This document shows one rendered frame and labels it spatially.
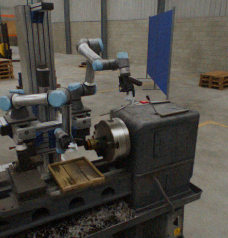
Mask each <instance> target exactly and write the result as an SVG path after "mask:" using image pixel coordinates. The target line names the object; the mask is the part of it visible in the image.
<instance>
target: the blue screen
mask: <svg viewBox="0 0 228 238"><path fill-rule="evenodd" d="M175 8H176V7H175V6H174V7H173V9H172V10H170V11H166V12H163V13H159V12H158V15H155V16H152V17H151V16H149V20H148V42H147V63H146V77H145V78H137V79H152V80H153V81H154V89H143V90H162V91H163V93H164V94H165V96H166V100H168V99H169V86H170V74H171V54H172V41H173V28H174V15H175ZM147 74H148V75H149V76H150V77H151V78H148V77H147ZM156 84H157V86H158V87H159V89H156V88H155V86H156Z"/></svg>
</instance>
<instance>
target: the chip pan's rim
mask: <svg viewBox="0 0 228 238"><path fill-rule="evenodd" d="M189 188H190V189H191V192H189V193H186V194H184V195H182V196H178V197H176V198H173V199H171V200H170V201H173V200H176V199H178V198H181V197H184V196H187V195H189V194H192V193H193V192H195V193H196V194H195V195H192V196H191V197H186V198H183V199H180V200H178V201H175V202H172V204H173V206H174V209H176V208H178V207H181V206H183V205H185V204H188V203H191V202H193V201H196V200H198V199H200V196H201V193H202V192H203V190H202V189H200V188H199V187H198V186H196V185H194V184H193V183H191V182H190V184H189ZM192 191H193V192H192ZM165 203H167V201H166V202H162V203H160V204H157V205H155V206H152V207H150V208H147V209H144V210H141V211H138V212H135V213H136V214H140V213H142V212H144V211H147V210H149V209H151V210H150V211H148V212H145V213H144V214H141V215H139V216H136V217H133V218H131V219H129V220H126V221H124V222H122V223H118V224H116V225H113V226H111V227H108V228H106V229H103V230H100V231H98V232H95V233H93V234H90V235H88V236H85V237H83V238H103V237H107V236H109V235H111V234H113V233H116V232H118V231H121V230H125V229H126V228H129V227H131V226H133V225H136V224H138V223H142V222H144V221H146V220H148V219H151V218H153V217H155V216H158V215H161V214H163V213H165V212H168V211H170V210H172V208H171V205H170V204H167V205H164V206H162V207H158V206H160V205H163V204H165ZM155 207H158V208H155ZM153 208H155V209H153Z"/></svg>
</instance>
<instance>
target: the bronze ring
mask: <svg viewBox="0 0 228 238"><path fill-rule="evenodd" d="M97 142H99V141H98V139H94V138H93V137H92V138H90V139H87V140H85V141H84V148H85V150H96V148H97Z"/></svg>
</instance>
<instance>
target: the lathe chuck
mask: <svg viewBox="0 0 228 238"><path fill-rule="evenodd" d="M109 121H110V119H106V120H100V121H99V122H100V124H101V127H102V130H103V134H104V135H105V136H106V137H105V138H102V139H98V141H103V140H108V141H111V142H114V143H117V142H118V149H117V148H111V149H108V148H105V150H104V154H103V159H104V160H105V161H107V162H109V163H110V162H114V161H118V160H122V159H123V158H124V156H125V153H126V138H125V133H124V130H123V128H122V126H121V125H120V123H119V122H118V121H117V120H116V119H114V118H112V121H113V122H109ZM118 157H120V158H119V159H117V158H118Z"/></svg>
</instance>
